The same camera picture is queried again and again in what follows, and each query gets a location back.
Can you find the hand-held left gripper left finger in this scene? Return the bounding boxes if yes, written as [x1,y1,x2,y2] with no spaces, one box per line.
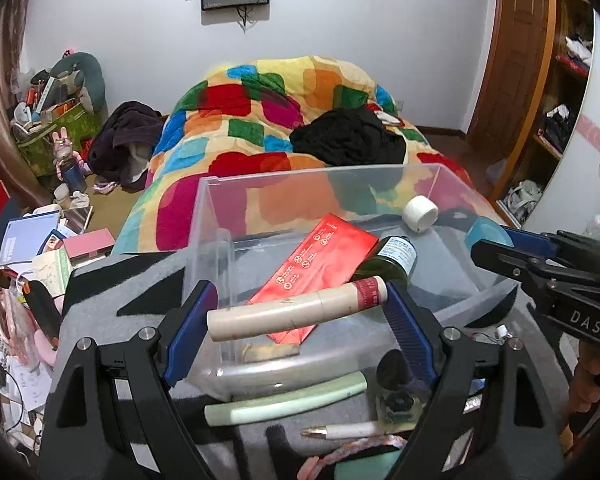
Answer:
[39,280,221,480]

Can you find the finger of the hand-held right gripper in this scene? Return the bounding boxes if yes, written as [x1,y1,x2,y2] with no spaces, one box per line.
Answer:
[470,239,552,287]
[502,227,558,263]

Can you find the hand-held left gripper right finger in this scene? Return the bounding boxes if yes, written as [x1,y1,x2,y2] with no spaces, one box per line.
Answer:
[382,280,566,480]

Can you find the black purple bottle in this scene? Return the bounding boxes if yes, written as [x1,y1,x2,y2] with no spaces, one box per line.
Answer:
[377,349,417,392]

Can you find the beige cosmetic tube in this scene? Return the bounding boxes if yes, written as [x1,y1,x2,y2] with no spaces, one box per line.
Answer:
[206,276,388,343]

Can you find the white pen gold tip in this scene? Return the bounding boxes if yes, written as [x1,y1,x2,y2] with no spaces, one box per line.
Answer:
[300,422,387,441]

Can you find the pink braided rope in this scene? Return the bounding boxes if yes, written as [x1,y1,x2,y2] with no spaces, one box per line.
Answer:
[299,435,409,480]

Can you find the light green tube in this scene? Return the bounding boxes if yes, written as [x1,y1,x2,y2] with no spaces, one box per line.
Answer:
[204,372,369,427]

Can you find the mint green object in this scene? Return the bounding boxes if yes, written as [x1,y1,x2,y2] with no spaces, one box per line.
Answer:
[334,452,406,480]

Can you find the clear plastic box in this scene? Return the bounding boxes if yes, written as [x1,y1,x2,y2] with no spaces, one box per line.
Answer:
[182,162,518,403]

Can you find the person's right hand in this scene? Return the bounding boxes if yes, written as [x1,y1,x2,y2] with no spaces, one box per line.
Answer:
[574,342,600,402]

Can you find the teal round object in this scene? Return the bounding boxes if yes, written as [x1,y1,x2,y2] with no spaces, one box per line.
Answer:
[464,216,516,261]

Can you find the white shoes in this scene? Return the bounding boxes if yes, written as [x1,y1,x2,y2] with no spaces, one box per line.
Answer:
[505,180,543,211]

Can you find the grey black patterned blanket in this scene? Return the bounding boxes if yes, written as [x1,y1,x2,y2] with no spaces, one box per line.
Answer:
[40,220,581,480]

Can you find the dark green bottle white label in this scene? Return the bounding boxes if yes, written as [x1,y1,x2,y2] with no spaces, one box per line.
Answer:
[352,235,417,286]

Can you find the white round jar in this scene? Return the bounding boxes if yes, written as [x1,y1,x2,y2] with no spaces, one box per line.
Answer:
[402,195,439,233]

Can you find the red packet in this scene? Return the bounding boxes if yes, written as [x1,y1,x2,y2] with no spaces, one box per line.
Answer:
[245,212,381,346]

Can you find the pink box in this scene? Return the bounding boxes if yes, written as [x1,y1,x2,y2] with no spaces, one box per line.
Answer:
[62,228,116,263]

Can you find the pink curved object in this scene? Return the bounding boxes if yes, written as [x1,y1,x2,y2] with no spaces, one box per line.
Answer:
[32,330,61,367]

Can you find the black case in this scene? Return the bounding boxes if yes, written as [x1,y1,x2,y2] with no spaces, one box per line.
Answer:
[26,280,63,351]

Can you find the illustrated book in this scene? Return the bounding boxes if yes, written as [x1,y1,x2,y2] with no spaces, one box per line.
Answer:
[32,249,73,297]

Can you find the wooden shelf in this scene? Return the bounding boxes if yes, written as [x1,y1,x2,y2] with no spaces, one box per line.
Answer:
[490,0,596,228]

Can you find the blue notebook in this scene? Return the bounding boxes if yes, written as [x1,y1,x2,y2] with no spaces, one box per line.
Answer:
[0,211,62,267]

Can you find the wooden door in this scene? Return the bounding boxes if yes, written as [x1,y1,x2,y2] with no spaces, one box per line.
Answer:
[467,0,561,148]

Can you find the blue bottle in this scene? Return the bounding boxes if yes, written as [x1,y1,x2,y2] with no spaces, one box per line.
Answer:
[61,162,87,193]

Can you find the black cloth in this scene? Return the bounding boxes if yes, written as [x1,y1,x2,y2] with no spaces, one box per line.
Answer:
[290,108,408,167]

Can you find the dark purple cloth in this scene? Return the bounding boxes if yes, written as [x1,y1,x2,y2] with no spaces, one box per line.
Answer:
[87,101,163,191]

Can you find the colourful patchwork blanket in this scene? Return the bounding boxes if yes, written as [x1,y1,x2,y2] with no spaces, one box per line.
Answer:
[112,55,501,256]

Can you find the pink rabbit toy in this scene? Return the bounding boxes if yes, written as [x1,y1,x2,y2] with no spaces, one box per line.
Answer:
[51,130,88,171]

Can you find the green shopping bag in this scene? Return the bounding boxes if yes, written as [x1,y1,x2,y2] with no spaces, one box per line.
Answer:
[12,102,103,176]

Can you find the grey neck pillow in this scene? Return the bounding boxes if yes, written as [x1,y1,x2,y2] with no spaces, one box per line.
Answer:
[50,51,107,111]

